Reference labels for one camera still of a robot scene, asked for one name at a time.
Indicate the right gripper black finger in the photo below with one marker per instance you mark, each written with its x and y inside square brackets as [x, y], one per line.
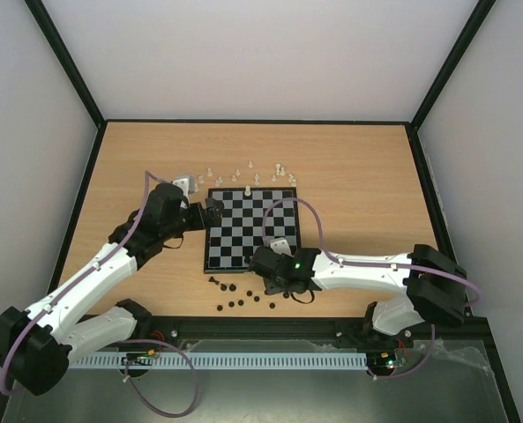
[300, 287]
[274, 287]

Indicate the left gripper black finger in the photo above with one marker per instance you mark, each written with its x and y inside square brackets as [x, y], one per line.
[212, 219]
[214, 205]

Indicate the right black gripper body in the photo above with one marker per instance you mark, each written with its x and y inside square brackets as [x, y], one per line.
[257, 262]

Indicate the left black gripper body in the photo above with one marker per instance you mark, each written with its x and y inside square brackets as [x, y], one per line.
[197, 223]

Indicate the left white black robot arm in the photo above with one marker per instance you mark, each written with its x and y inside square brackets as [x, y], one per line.
[39, 343]

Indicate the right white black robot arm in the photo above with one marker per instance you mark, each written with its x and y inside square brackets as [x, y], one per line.
[428, 287]

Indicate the white chess piece right cluster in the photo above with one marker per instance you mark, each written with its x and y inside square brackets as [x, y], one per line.
[279, 170]

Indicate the black and white chessboard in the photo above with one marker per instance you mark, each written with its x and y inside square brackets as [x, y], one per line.
[241, 229]

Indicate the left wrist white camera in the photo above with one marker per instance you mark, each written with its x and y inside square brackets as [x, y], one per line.
[187, 183]

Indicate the black aluminium frame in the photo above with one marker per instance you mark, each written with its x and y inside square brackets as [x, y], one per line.
[475, 327]

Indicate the white slotted cable duct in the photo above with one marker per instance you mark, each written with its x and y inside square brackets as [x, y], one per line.
[229, 361]

